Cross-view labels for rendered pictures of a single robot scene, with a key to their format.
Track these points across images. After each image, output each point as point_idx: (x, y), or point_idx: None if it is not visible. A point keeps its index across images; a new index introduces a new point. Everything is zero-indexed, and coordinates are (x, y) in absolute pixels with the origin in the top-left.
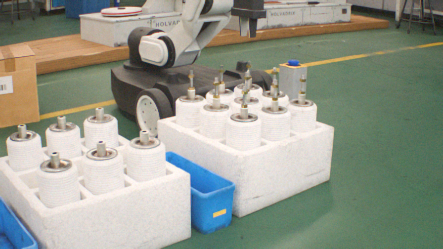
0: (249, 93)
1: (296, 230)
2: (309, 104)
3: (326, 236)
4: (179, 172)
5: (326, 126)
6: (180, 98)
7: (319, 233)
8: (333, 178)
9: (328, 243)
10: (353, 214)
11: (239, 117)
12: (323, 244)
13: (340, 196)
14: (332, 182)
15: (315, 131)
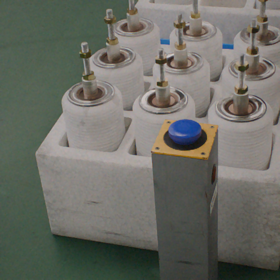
0: (173, 50)
1: (45, 123)
2: (72, 92)
3: (7, 127)
4: (143, 4)
5: (51, 148)
6: (276, 29)
7: (17, 128)
8: (46, 243)
9: (1, 121)
10: None
11: (140, 27)
12: (6, 117)
13: (16, 201)
14: (43, 229)
15: (60, 124)
